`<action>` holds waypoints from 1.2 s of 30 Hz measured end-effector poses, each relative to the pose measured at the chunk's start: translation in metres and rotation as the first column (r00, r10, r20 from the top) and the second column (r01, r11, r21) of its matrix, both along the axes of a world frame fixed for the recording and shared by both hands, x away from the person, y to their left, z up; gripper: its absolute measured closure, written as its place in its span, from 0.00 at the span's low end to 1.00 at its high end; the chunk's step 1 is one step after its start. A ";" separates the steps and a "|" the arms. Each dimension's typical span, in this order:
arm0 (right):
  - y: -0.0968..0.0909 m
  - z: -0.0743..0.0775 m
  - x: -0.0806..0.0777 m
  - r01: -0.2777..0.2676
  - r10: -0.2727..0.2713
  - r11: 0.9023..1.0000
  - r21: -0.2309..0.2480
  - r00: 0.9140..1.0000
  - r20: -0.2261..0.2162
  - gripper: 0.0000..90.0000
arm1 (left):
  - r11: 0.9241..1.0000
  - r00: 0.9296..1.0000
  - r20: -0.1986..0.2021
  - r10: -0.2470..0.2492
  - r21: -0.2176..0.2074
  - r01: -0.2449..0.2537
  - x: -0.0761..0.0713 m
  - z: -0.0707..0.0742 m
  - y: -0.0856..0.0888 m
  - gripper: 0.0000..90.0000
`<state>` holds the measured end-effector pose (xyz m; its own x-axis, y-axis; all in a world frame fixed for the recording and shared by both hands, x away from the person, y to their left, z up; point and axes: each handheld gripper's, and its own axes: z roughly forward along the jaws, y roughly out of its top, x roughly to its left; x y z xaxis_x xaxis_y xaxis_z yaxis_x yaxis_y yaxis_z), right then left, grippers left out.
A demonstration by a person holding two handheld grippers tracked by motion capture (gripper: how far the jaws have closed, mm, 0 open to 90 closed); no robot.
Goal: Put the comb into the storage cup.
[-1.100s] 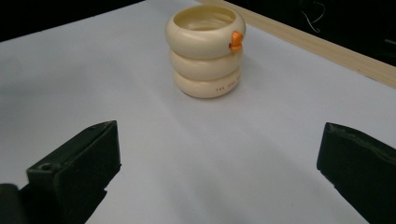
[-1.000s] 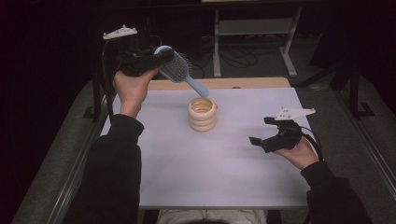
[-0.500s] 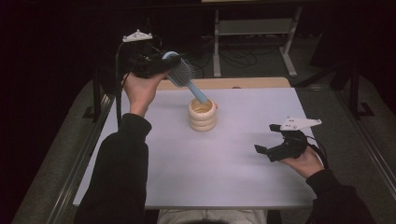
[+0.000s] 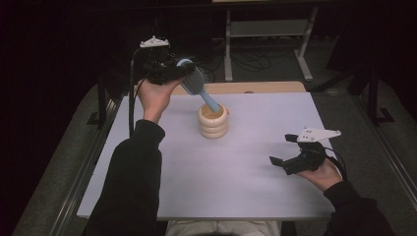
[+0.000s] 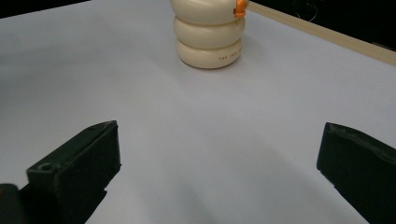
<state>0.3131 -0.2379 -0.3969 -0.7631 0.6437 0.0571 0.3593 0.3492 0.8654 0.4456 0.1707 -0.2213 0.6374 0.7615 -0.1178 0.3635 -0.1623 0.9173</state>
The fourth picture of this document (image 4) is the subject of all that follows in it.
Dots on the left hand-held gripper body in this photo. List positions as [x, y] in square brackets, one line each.
[156, 59]

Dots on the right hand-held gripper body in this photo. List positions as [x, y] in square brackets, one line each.
[308, 154]

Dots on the light blue hairbrush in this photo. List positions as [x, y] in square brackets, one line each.
[200, 88]

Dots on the cream ribbed cup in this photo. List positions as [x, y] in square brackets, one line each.
[213, 124]

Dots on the person's left hand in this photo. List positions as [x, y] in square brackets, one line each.
[155, 98]

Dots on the person's right hand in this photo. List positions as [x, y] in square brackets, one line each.
[323, 175]

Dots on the black metal stand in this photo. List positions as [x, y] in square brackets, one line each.
[100, 101]
[377, 98]

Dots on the person's legs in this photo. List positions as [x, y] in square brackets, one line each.
[223, 228]

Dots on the grey metal frame desk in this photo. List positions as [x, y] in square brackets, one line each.
[268, 28]

